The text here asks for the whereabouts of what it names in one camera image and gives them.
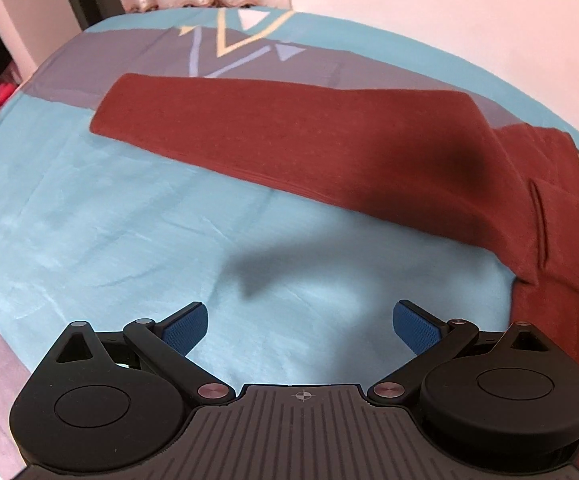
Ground dark red knit sweater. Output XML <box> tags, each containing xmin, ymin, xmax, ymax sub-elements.
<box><xmin>90</xmin><ymin>74</ymin><xmax>579</xmax><ymax>363</ymax></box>

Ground blue grey patterned bedsheet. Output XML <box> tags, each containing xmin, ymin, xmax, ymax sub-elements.
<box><xmin>0</xmin><ymin>9</ymin><xmax>579</xmax><ymax>479</ymax></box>

